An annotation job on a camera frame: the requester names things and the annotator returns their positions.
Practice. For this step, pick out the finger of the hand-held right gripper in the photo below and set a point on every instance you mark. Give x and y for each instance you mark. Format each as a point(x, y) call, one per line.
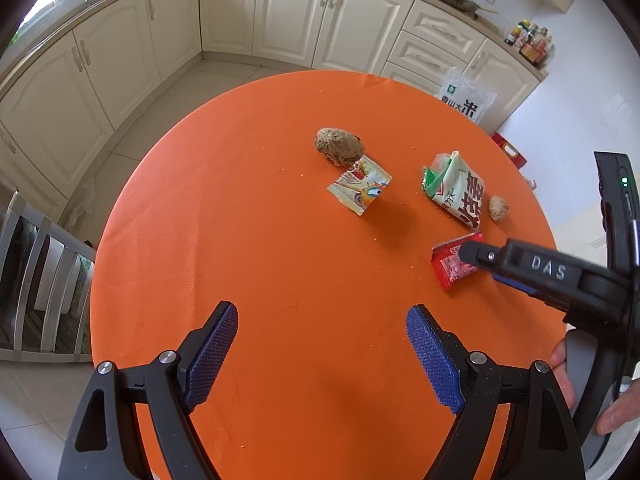
point(517, 285)
point(482, 256)

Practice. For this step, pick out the orange covered round table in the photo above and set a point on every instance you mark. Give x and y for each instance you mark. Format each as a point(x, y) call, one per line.
point(280, 260)

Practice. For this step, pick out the large brown lump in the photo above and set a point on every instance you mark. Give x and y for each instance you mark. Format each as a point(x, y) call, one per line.
point(337, 146)

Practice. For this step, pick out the red snack packet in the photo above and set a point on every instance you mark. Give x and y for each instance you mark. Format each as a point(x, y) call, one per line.
point(450, 265)

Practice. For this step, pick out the metal shelf rack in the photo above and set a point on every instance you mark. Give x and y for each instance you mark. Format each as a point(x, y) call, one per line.
point(55, 300)

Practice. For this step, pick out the small brown lump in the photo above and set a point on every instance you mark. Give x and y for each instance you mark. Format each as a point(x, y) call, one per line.
point(498, 209)

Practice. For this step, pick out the white green snack packet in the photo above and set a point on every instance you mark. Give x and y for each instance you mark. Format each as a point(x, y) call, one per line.
point(460, 190)

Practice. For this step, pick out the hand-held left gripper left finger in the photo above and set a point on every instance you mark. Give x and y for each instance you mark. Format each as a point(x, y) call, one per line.
point(210, 355)

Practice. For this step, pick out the colourful printed sachet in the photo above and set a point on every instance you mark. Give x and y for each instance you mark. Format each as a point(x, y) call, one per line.
point(360, 185)

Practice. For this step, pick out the white green rice bag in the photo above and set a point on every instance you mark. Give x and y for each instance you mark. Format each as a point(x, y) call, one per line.
point(467, 102)

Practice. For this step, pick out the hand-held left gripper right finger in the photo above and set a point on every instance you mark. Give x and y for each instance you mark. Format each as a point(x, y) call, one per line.
point(435, 360)

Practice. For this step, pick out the cream base cabinets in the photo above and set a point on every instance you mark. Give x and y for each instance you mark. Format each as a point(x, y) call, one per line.
point(290, 15)

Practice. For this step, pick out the person's right hand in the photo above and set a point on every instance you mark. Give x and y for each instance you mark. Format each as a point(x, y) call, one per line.
point(617, 412)

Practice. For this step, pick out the group of condiment bottles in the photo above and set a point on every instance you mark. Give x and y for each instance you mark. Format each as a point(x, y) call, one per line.
point(530, 42)

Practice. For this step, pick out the red gift box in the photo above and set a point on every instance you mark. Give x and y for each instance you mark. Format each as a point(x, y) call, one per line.
point(510, 150)

